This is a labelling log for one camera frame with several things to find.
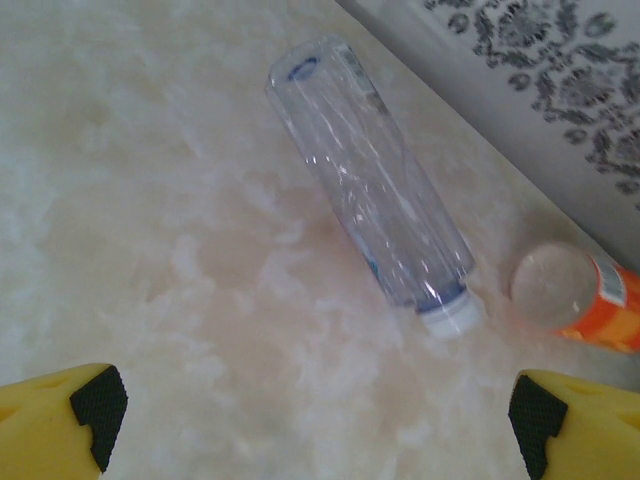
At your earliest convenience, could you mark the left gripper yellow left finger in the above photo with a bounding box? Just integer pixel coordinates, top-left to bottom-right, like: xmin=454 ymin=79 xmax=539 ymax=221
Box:
xmin=0 ymin=362 xmax=130 ymax=480

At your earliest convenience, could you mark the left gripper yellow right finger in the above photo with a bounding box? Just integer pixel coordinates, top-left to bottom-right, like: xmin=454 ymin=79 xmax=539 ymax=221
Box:
xmin=507 ymin=368 xmax=640 ymax=480

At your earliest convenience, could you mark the clear water bottle blue print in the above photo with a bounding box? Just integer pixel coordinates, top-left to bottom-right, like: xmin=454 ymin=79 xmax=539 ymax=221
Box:
xmin=263 ymin=33 xmax=484 ymax=341

